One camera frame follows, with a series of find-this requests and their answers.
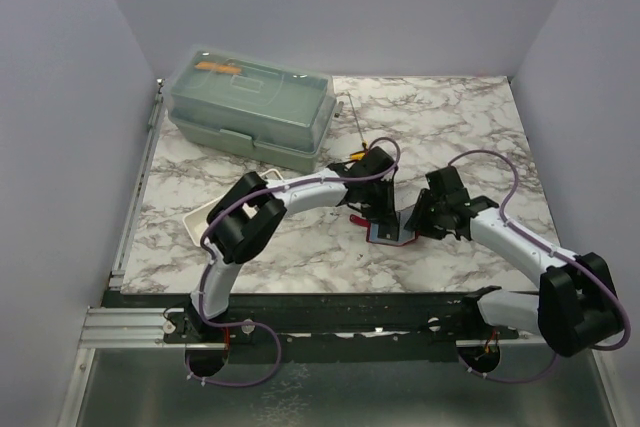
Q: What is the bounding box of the green plastic toolbox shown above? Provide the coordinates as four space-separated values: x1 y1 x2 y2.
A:
164 46 337 174

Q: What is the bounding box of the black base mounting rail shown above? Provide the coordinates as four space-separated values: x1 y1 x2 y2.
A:
102 290 517 373

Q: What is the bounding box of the yellow black T-handle hex key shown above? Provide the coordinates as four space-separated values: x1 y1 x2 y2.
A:
347 92 369 162

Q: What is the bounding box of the orange tool inside toolbox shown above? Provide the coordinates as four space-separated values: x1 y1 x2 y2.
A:
194 61 242 75

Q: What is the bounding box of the red leather card holder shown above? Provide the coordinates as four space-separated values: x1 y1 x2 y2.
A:
349 207 419 247

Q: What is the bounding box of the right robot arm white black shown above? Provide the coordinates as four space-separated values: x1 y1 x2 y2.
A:
408 166 626 357

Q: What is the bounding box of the white rectangular plastic tray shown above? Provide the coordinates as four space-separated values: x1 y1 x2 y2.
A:
182 168 284 247

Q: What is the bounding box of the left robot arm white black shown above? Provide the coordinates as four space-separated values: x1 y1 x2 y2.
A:
187 144 400 342

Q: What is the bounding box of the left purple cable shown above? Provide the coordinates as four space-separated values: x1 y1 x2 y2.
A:
198 135 403 389

